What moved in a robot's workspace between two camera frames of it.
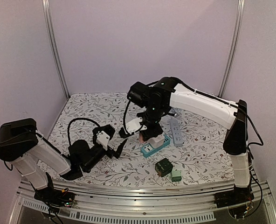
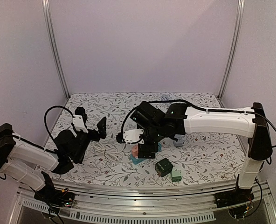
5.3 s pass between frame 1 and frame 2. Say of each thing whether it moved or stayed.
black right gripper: moved
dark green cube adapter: stayed
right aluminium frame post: stayed
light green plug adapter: stayed
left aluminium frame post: stayed
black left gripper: moved
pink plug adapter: moved
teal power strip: moved
